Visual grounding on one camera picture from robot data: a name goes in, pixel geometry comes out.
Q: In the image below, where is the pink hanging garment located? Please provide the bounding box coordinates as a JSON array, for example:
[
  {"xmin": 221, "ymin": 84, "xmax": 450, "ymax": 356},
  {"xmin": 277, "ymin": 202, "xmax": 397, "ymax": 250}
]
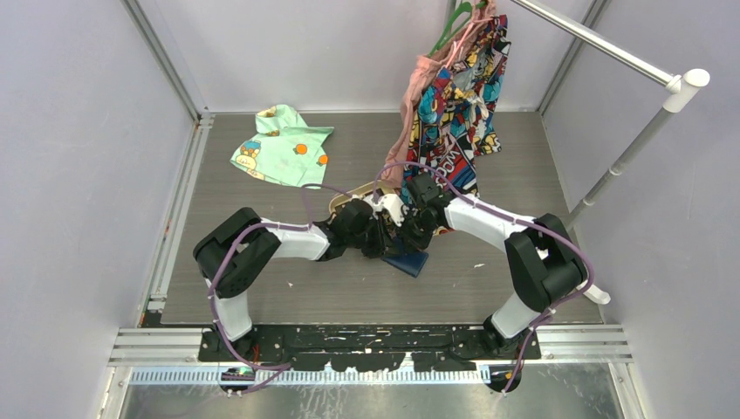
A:
[{"xmin": 385, "ymin": 1, "xmax": 497, "ymax": 165}]

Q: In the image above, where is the green clothes hanger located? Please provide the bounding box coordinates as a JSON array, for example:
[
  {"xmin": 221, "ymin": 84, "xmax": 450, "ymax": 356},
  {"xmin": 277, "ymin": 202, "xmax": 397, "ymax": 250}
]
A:
[{"xmin": 427, "ymin": 1, "xmax": 488, "ymax": 57}]

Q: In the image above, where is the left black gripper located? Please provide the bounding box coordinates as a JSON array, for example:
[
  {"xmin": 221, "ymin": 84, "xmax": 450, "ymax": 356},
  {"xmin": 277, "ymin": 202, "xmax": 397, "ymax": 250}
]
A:
[{"xmin": 346, "ymin": 215, "xmax": 401, "ymax": 259}]

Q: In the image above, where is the white clothes rack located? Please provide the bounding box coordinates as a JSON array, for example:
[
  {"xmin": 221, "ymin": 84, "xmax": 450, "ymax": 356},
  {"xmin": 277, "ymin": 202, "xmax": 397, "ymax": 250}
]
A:
[{"xmin": 511, "ymin": 0, "xmax": 712, "ymax": 306}]

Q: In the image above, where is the colourful comic print garment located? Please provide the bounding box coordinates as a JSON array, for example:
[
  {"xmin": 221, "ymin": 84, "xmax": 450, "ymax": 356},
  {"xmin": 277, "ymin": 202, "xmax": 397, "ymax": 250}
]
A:
[{"xmin": 382, "ymin": 15, "xmax": 511, "ymax": 203}]

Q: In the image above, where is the navy blue card holder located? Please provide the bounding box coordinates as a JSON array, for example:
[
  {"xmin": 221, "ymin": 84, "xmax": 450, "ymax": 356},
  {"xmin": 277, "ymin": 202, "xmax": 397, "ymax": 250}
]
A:
[{"xmin": 381, "ymin": 251, "xmax": 428, "ymax": 278}]

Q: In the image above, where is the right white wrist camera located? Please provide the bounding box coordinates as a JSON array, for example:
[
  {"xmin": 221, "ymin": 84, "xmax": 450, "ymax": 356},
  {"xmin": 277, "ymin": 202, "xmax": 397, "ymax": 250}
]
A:
[{"xmin": 371, "ymin": 194, "xmax": 406, "ymax": 227}]

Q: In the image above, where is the green cartoon child shirt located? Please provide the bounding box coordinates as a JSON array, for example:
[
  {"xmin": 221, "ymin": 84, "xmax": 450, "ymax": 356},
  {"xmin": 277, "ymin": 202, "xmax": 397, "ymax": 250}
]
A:
[{"xmin": 230, "ymin": 104, "xmax": 334, "ymax": 188}]

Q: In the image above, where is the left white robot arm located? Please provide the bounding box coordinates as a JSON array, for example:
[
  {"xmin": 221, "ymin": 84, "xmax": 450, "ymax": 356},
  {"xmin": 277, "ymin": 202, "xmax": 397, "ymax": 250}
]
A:
[{"xmin": 193, "ymin": 199, "xmax": 395, "ymax": 367}]

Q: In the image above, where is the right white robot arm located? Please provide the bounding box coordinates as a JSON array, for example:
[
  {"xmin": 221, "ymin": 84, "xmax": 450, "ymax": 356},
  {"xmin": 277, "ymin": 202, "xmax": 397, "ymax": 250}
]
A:
[{"xmin": 403, "ymin": 173, "xmax": 588, "ymax": 359}]

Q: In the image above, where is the beige oval tray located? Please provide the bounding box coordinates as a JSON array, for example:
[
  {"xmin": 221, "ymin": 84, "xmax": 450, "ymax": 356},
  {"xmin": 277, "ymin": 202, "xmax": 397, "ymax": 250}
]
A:
[{"xmin": 328, "ymin": 180, "xmax": 397, "ymax": 216}]

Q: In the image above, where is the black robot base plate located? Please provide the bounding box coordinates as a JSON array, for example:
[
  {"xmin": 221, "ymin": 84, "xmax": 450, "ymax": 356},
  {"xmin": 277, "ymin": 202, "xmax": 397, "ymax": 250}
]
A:
[{"xmin": 197, "ymin": 324, "xmax": 541, "ymax": 373}]

